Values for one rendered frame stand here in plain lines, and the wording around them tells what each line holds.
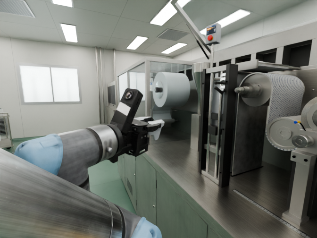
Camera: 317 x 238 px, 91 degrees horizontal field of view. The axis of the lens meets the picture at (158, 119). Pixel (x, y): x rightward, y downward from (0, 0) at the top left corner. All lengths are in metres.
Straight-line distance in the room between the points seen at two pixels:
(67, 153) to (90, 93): 5.43
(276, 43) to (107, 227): 1.15
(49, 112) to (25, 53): 1.72
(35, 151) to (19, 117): 5.73
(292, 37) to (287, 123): 0.55
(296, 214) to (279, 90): 0.45
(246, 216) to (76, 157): 0.59
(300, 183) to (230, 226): 0.27
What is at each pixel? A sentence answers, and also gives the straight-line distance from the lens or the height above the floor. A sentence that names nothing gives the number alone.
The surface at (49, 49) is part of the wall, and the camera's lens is 5.90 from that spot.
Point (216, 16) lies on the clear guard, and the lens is 1.29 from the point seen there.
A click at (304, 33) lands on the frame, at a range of 1.13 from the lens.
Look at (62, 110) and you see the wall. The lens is 5.76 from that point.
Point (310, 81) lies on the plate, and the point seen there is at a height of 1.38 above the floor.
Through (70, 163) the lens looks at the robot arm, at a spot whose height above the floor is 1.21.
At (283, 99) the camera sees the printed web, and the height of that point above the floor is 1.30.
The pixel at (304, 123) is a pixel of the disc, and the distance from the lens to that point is 0.71.
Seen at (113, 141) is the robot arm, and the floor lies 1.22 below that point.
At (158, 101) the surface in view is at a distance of 1.29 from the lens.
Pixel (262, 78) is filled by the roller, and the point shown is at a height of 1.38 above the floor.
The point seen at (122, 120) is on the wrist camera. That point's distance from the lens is 0.37.
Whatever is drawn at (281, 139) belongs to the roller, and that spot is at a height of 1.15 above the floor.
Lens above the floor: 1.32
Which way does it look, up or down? 9 degrees down
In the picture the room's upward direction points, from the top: straight up
